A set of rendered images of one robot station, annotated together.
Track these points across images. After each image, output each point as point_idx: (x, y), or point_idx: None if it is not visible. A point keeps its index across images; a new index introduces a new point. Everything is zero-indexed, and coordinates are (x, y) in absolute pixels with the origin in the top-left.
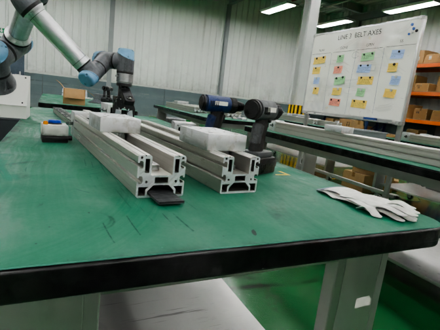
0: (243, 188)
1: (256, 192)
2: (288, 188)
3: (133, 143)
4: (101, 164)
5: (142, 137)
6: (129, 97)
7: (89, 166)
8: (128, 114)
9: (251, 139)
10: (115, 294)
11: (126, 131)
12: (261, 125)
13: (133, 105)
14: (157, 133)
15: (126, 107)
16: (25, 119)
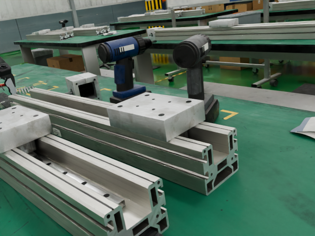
0: (223, 169)
1: (240, 168)
2: (262, 143)
3: (54, 152)
4: (18, 193)
5: (63, 142)
6: (2, 65)
7: (6, 208)
8: (7, 84)
9: (190, 90)
10: None
11: (34, 137)
12: (198, 70)
13: (11, 72)
14: (69, 115)
15: (1, 76)
16: None
